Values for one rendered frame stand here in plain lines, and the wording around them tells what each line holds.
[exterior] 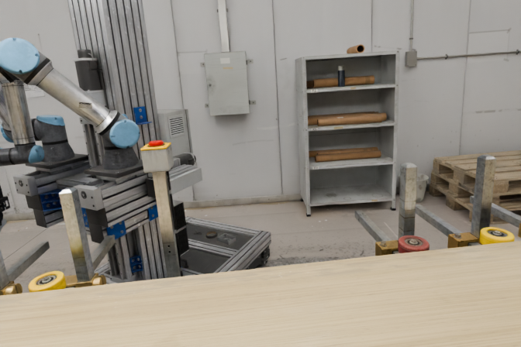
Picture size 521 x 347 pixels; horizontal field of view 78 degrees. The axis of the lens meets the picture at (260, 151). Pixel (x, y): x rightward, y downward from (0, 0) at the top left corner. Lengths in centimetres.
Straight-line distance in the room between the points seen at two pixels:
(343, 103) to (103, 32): 251
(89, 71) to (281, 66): 214
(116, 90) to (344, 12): 253
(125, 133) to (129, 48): 59
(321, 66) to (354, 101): 52
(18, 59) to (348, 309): 122
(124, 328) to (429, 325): 61
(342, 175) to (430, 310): 301
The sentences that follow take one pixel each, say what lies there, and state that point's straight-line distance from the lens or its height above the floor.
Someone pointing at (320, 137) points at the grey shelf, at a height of 72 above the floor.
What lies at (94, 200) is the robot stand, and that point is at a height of 95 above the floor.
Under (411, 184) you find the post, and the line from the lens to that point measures 108.
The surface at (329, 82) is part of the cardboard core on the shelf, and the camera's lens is 333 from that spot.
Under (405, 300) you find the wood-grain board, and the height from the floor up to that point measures 90.
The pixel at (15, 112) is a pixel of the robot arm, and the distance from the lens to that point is 169.
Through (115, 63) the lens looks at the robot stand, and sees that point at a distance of 177.
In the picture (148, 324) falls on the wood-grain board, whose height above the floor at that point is 90.
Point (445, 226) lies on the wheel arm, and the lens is 135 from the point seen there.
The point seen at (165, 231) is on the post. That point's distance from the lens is 101.
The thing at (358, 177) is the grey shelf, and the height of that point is 23.
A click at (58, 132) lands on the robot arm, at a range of 195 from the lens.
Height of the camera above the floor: 139
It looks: 13 degrees down
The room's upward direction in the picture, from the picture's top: 4 degrees counter-clockwise
